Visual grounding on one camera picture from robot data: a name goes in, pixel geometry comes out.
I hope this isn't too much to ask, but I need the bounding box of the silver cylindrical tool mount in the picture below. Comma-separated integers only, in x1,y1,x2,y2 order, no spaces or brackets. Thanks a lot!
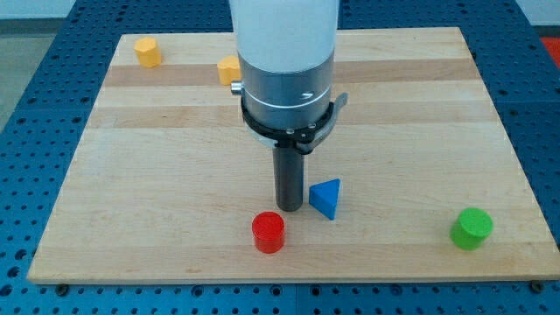
231,53,348,155

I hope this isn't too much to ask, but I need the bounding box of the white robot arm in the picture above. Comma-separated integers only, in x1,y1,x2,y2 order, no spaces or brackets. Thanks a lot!
229,0,347,212

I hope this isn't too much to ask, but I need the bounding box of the yellow hexagon block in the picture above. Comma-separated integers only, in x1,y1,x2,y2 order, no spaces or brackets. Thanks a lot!
134,37,162,68

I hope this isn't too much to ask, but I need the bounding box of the red cylinder block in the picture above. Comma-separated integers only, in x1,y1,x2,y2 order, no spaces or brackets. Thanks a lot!
251,212,285,254

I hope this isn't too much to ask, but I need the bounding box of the blue triangle block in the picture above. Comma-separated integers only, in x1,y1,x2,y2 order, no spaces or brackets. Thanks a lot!
309,178,341,221

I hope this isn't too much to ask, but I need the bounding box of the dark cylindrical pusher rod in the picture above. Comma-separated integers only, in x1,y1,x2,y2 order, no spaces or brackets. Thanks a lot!
273,148,305,212

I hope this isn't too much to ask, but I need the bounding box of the blue perforated metal table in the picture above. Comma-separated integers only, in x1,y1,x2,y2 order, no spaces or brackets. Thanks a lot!
1,0,559,314

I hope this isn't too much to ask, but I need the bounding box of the wooden board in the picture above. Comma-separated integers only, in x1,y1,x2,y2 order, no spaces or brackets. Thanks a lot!
27,27,559,284

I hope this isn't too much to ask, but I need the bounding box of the green cylinder block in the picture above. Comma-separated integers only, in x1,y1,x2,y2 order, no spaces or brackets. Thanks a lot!
449,207,494,250

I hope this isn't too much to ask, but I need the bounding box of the yellow heart block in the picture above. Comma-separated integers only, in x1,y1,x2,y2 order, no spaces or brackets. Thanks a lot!
217,55,242,86

